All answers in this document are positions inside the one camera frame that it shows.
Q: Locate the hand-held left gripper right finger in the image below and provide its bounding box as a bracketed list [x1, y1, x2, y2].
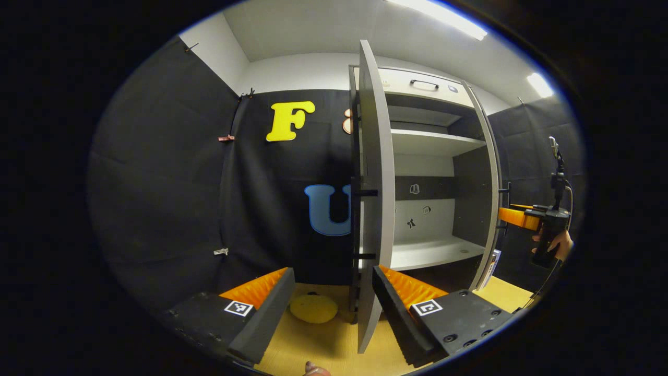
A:
[372, 265, 515, 367]

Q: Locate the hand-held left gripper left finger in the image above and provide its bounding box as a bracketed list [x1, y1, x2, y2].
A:
[162, 267, 296, 365]

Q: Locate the white cabinet door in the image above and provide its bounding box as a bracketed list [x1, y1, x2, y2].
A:
[356, 39, 396, 355]
[462, 79, 504, 291]

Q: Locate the grey white cabinet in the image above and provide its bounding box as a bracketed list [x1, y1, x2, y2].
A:
[349, 65, 502, 324]

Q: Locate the beige cabinet drawer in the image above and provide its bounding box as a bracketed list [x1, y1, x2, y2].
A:
[376, 67, 475, 109]

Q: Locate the yellow round object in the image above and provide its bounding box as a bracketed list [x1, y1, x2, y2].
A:
[290, 293, 339, 324]

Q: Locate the black backdrop cloth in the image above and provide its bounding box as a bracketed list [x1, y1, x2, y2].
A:
[488, 99, 586, 293]
[88, 37, 361, 319]

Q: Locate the small printed box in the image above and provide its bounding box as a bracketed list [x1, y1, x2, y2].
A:
[488, 249, 503, 289]

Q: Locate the small ceiling light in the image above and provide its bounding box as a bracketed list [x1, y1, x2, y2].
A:
[527, 72, 554, 98]

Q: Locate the long ceiling light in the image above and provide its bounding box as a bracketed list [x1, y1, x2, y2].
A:
[386, 0, 488, 41]

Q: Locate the black cable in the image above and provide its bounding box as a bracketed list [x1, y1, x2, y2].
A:
[514, 258, 564, 314]

